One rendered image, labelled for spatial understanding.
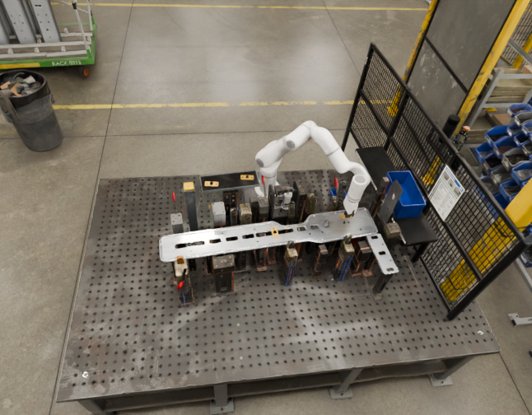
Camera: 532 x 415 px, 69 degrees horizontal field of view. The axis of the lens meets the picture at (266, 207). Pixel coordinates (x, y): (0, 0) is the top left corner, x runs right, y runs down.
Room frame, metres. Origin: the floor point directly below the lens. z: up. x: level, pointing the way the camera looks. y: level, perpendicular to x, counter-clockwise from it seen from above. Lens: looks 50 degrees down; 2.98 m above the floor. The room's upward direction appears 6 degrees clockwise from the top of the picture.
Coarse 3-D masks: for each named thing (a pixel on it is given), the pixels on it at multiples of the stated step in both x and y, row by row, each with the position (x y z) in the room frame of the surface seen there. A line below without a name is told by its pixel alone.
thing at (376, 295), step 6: (390, 270) 1.28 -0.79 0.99; (384, 276) 1.27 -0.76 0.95; (390, 276) 1.27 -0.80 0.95; (378, 282) 1.28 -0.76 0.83; (384, 282) 1.27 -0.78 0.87; (372, 288) 1.30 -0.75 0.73; (378, 288) 1.26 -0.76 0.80; (372, 294) 1.27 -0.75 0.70; (378, 294) 1.27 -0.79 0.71; (378, 300) 1.23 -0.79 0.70
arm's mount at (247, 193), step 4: (280, 172) 2.18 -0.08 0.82; (280, 176) 2.14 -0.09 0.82; (276, 180) 2.09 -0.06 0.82; (280, 180) 2.10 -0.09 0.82; (284, 180) 2.10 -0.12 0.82; (248, 188) 2.00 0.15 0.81; (252, 188) 2.00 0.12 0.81; (244, 192) 1.95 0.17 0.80; (248, 192) 1.96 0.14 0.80; (252, 192) 1.96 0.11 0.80; (244, 196) 1.91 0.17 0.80; (248, 196) 1.92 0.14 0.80; (244, 200) 1.92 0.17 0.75; (248, 200) 1.88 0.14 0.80; (276, 200) 1.90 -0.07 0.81
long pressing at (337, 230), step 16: (256, 224) 1.51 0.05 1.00; (272, 224) 1.53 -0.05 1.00; (304, 224) 1.55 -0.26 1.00; (320, 224) 1.57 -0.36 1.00; (336, 224) 1.58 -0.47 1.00; (352, 224) 1.60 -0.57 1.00; (368, 224) 1.61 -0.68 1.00; (160, 240) 1.31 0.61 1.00; (176, 240) 1.32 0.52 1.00; (192, 240) 1.34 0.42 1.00; (208, 240) 1.35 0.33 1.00; (224, 240) 1.36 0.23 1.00; (240, 240) 1.37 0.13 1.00; (256, 240) 1.39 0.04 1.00; (272, 240) 1.40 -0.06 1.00; (304, 240) 1.43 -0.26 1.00; (320, 240) 1.44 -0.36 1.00; (160, 256) 1.20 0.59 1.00; (176, 256) 1.21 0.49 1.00; (192, 256) 1.23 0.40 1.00
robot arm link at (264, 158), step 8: (296, 128) 1.85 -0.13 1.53; (304, 128) 1.84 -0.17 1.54; (288, 136) 1.79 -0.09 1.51; (296, 136) 1.78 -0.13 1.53; (304, 136) 1.80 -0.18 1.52; (272, 144) 1.94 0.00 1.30; (280, 144) 1.88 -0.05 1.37; (288, 144) 1.75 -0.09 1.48; (296, 144) 1.74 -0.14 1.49; (264, 152) 1.91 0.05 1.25; (272, 152) 1.90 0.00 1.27; (280, 152) 1.87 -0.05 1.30; (256, 160) 1.92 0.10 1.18; (264, 160) 1.89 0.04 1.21; (272, 160) 1.88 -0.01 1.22
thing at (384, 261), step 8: (368, 240) 1.48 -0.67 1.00; (376, 240) 1.49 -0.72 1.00; (376, 248) 1.43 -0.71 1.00; (384, 248) 1.43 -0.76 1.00; (376, 256) 1.37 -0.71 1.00; (384, 256) 1.37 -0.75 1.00; (384, 264) 1.31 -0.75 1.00; (392, 264) 1.32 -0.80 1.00; (384, 272) 1.26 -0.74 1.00; (392, 272) 1.27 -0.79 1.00
